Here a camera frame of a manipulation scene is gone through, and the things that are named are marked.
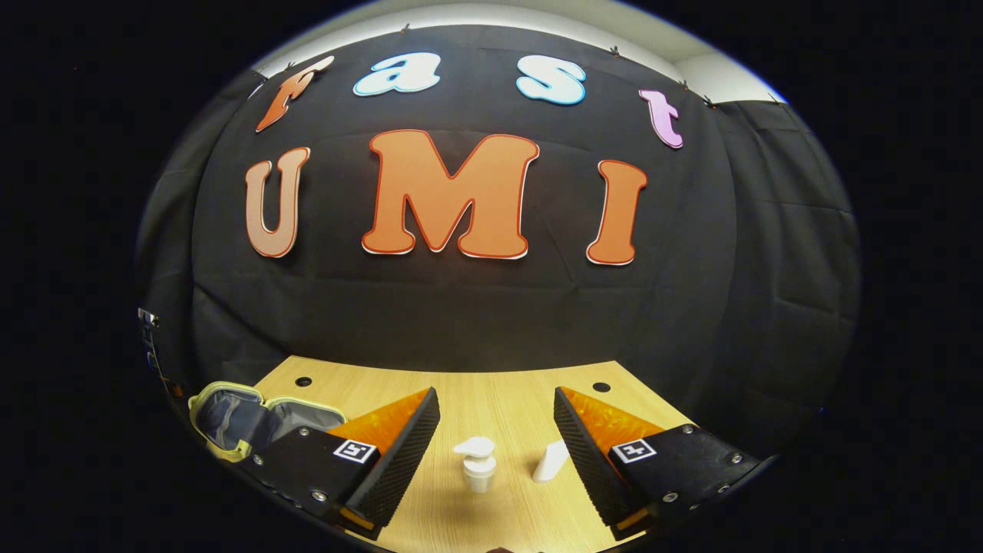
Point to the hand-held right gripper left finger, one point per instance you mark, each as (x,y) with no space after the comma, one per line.
(403,461)

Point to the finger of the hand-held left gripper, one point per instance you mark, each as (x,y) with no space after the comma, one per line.
(153,338)

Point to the small cream suitcase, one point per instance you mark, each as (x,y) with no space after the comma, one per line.
(230,418)

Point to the white pump bottle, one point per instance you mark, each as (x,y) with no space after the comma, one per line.
(478,472)

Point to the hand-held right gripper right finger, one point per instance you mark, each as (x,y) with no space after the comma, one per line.
(587,461)

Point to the white squeeze tube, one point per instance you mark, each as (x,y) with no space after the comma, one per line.
(549,463)

